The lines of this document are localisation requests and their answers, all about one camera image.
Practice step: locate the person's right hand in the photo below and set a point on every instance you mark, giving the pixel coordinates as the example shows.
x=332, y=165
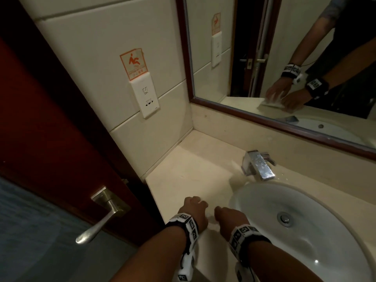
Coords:
x=230, y=220

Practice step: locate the orange warning sticker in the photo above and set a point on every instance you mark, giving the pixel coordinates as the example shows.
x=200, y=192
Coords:
x=133, y=64

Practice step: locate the metal sink drain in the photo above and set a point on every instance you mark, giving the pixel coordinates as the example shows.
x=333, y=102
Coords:
x=284, y=218

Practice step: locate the white sink basin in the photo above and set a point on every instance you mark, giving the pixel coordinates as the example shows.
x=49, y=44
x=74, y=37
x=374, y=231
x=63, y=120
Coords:
x=308, y=232

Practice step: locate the person's right forearm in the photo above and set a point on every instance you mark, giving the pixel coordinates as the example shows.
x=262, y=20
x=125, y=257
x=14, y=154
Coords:
x=282, y=264

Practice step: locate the person's left forearm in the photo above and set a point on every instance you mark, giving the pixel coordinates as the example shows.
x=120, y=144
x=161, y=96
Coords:
x=147, y=258

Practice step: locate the person's left hand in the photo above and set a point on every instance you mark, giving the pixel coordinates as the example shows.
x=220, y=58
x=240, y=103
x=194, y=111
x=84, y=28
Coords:
x=195, y=211

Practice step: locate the dark wooden door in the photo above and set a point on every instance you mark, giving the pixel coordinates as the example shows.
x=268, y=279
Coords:
x=44, y=129

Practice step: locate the chrome faucet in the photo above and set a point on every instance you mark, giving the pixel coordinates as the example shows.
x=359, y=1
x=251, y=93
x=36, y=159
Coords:
x=258, y=165

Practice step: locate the wooden framed mirror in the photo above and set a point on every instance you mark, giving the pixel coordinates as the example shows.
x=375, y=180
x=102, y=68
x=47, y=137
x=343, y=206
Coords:
x=188, y=55

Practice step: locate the white wall socket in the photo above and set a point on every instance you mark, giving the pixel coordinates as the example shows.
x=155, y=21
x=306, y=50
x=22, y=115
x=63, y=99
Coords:
x=145, y=95

